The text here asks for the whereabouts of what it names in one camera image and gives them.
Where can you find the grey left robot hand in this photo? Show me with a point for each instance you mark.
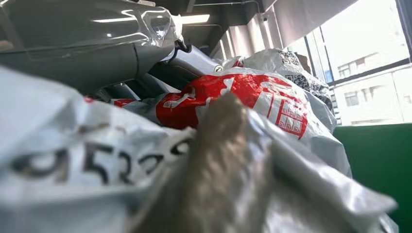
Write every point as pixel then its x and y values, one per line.
pixel 80 64

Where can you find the white red plastic package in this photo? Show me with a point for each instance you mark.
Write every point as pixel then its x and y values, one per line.
pixel 48 128

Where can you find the green conveyor belt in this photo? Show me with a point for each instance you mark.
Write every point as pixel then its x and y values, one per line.
pixel 376 167

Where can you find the ceiling light strip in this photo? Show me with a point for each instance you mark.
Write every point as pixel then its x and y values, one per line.
pixel 194 19

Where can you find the large window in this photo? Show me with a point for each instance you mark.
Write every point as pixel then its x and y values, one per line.
pixel 363 32

